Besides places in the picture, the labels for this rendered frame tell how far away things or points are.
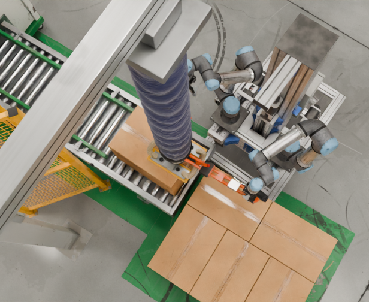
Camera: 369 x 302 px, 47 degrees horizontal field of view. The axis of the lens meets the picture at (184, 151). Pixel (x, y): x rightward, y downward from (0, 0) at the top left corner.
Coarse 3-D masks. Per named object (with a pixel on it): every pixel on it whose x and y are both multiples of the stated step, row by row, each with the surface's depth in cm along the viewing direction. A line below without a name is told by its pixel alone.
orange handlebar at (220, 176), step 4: (192, 156) 293; (184, 160) 294; (188, 160) 293; (196, 160) 293; (200, 160) 293; (192, 164) 292; (196, 164) 292; (216, 172) 290; (220, 172) 290; (212, 176) 290; (216, 176) 289; (220, 176) 289; (224, 176) 289; (220, 180) 288; (224, 184) 289; (240, 184) 288; (240, 192) 286; (256, 200) 284
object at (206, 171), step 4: (204, 160) 291; (212, 164) 291; (200, 168) 289; (204, 168) 290; (208, 168) 290; (212, 168) 289; (200, 172) 289; (204, 172) 290; (208, 172) 290; (208, 176) 290
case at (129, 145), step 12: (132, 120) 334; (144, 120) 333; (120, 132) 332; (132, 132) 331; (144, 132) 331; (108, 144) 330; (120, 144) 329; (132, 144) 329; (144, 144) 328; (120, 156) 342; (132, 156) 326; (144, 156) 326; (144, 168) 323; (156, 168) 323; (156, 180) 335; (168, 180) 320; (180, 180) 338
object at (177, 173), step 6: (156, 150) 308; (150, 156) 307; (156, 162) 306; (162, 162) 305; (162, 168) 305; (174, 168) 304; (180, 168) 303; (186, 168) 304; (174, 174) 303; (180, 174) 302; (186, 180) 302
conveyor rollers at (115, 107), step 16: (0, 48) 400; (16, 48) 403; (32, 48) 399; (0, 64) 396; (32, 64) 394; (48, 64) 397; (0, 80) 393; (32, 80) 391; (0, 96) 390; (16, 96) 387; (32, 96) 387; (112, 112) 379; (80, 128) 379; (112, 128) 375; (112, 160) 368; (128, 176) 364
